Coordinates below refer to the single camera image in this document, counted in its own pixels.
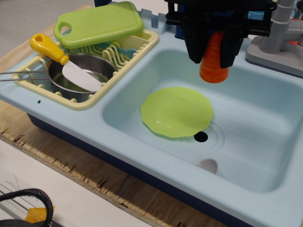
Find grey toy faucet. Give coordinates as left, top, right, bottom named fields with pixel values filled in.
left=246, top=0, right=303, bottom=78

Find yellow handled toy knife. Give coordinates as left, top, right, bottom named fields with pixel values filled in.
left=30, top=34, right=102, bottom=92

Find wooden plywood board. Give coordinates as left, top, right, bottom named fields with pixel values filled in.
left=0, top=4, right=228, bottom=227

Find teal plastic dish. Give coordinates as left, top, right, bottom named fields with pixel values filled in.
left=96, top=42, right=137, bottom=59

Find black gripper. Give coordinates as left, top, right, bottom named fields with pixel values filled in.
left=166, top=0, right=277, bottom=68

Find cream dish drying rack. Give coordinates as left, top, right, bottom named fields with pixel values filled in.
left=16, top=29, right=159, bottom=110

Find dark blue plastic box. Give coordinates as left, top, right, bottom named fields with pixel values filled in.
left=175, top=0, right=263, bottom=41

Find stainless steel pot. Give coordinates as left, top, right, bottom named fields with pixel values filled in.
left=46, top=53, right=118, bottom=103

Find green plastic cutting board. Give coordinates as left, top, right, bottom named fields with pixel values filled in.
left=53, top=1, right=144, bottom=49

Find light blue toy sink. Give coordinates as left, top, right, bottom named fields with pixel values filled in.
left=0, top=9, right=303, bottom=227

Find orange toy carrot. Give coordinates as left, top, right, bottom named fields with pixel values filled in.
left=199, top=31, right=229, bottom=83

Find yellow tape piece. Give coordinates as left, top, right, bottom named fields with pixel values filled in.
left=24, top=208, right=47, bottom=224

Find black braided cable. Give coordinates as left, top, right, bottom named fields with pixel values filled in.
left=0, top=188, right=54, bottom=224

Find metal wire pot handle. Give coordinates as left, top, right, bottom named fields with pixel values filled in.
left=0, top=70, right=48, bottom=82

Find green plastic plate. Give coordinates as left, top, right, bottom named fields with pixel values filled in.
left=141, top=87, right=214, bottom=138

